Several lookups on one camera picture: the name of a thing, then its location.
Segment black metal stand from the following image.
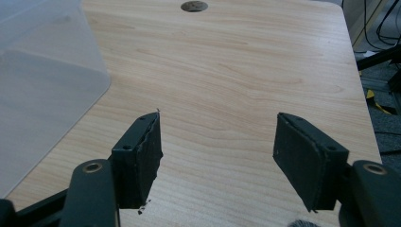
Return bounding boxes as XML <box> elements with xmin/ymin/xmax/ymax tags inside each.
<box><xmin>357</xmin><ymin>44</ymin><xmax>401</xmax><ymax>72</ymax></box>

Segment clear plastic storage box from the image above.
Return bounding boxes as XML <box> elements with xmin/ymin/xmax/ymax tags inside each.
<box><xmin>0</xmin><ymin>0</ymin><xmax>112</xmax><ymax>199</ymax></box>

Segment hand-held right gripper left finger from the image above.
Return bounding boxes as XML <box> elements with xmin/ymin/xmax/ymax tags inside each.
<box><xmin>111</xmin><ymin>112</ymin><xmax>165</xmax><ymax>210</ymax></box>

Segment black hanging cables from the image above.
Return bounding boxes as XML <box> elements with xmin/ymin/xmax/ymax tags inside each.
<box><xmin>362</xmin><ymin>0</ymin><xmax>401</xmax><ymax>51</ymax></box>

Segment round table cable grommet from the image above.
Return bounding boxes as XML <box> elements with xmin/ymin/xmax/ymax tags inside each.
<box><xmin>180</xmin><ymin>0</ymin><xmax>209</xmax><ymax>13</ymax></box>

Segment yellow black floor tape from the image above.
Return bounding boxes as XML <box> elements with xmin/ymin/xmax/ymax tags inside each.
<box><xmin>365</xmin><ymin>89</ymin><xmax>393</xmax><ymax>116</ymax></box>

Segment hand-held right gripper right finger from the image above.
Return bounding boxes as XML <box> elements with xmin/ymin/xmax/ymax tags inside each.
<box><xmin>272</xmin><ymin>112</ymin><xmax>350</xmax><ymax>213</ymax></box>

